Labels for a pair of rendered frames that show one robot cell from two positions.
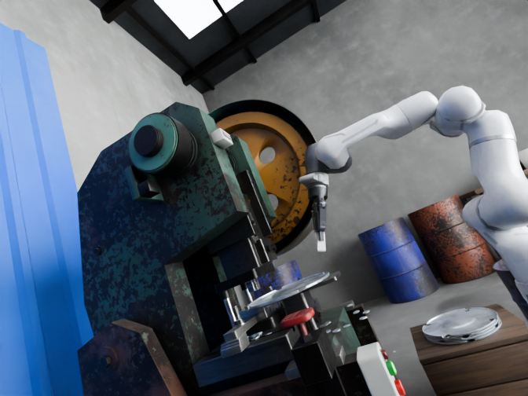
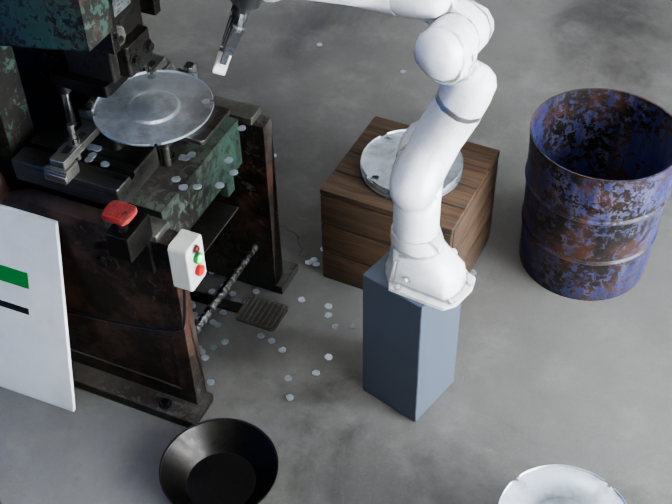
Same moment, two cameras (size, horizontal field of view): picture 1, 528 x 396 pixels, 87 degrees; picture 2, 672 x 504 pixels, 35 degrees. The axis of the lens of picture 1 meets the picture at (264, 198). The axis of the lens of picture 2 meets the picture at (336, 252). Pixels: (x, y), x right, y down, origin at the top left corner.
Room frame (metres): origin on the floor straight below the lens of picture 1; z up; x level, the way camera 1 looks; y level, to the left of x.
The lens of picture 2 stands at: (-1.00, -0.70, 2.30)
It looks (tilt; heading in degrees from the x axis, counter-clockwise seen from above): 44 degrees down; 9
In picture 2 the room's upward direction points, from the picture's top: 1 degrees counter-clockwise
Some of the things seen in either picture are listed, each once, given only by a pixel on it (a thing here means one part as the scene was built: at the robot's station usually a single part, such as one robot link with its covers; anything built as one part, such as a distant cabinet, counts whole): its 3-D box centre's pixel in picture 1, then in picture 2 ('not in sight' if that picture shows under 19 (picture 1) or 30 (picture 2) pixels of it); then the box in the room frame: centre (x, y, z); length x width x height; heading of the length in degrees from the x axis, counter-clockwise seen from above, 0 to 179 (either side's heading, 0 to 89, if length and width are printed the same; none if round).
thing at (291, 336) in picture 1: (268, 333); (116, 130); (1.03, 0.16, 0.68); 0.45 x 0.30 x 0.06; 164
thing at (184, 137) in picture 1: (163, 155); not in sight; (0.79, 0.25, 1.31); 0.22 x 0.12 x 0.22; 74
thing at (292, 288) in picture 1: (288, 289); (153, 106); (0.99, 0.04, 0.79); 0.29 x 0.29 x 0.01
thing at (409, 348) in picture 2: not in sight; (410, 331); (0.84, -0.61, 0.23); 0.18 x 0.18 x 0.45; 58
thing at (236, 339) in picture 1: (239, 324); (71, 144); (0.86, 0.21, 0.76); 0.17 x 0.06 x 0.10; 164
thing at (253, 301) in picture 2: not in sight; (187, 293); (0.99, 0.03, 0.14); 0.59 x 0.10 x 0.05; 74
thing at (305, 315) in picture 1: (302, 331); (121, 222); (0.64, 0.03, 0.72); 0.07 x 0.06 x 0.08; 74
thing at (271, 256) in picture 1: (241, 229); (105, 7); (1.01, 0.12, 1.04); 0.17 x 0.15 x 0.30; 74
